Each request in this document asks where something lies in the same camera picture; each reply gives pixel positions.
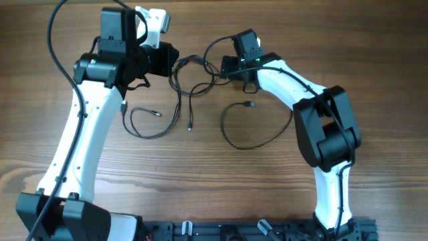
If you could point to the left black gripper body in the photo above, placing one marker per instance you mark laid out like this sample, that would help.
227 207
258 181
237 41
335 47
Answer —
159 61

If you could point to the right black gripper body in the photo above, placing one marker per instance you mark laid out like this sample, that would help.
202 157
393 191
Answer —
229 67

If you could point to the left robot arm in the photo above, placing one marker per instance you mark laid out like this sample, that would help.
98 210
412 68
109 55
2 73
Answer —
127 49

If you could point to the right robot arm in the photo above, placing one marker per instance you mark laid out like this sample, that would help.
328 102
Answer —
326 129

